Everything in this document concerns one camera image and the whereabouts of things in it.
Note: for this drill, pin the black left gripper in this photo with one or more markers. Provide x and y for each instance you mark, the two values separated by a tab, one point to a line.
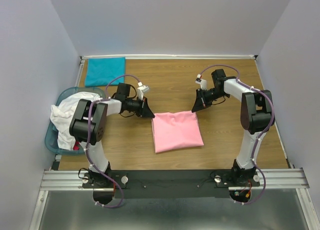
144	110

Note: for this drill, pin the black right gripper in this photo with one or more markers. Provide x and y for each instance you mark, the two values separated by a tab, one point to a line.
200	102

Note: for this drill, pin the pink t-shirt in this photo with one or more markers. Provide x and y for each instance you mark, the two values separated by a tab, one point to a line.
173	131

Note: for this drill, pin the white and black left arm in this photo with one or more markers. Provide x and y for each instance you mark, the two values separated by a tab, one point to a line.
88	127

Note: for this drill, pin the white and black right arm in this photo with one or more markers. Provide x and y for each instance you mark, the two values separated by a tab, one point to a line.
257	115

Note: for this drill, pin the folded teal t-shirt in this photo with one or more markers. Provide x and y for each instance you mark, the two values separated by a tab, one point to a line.
100	71

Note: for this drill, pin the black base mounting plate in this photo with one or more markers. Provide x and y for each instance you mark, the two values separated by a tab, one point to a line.
115	186

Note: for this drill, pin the red garment in basket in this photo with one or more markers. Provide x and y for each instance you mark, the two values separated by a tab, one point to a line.
76	146

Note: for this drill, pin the white t-shirt in basket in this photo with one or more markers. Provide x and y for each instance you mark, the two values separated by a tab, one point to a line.
61	117

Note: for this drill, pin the blue plastic laundry basket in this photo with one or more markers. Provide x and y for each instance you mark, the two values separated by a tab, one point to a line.
51	137

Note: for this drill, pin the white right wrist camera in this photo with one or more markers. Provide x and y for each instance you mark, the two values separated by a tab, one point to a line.
201	82

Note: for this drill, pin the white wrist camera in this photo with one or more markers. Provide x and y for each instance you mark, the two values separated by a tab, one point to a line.
201	82
141	90

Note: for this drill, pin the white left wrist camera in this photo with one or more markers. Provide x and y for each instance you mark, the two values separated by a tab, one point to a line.
141	90

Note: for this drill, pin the aluminium front rail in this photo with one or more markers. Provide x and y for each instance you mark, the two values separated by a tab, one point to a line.
289	178

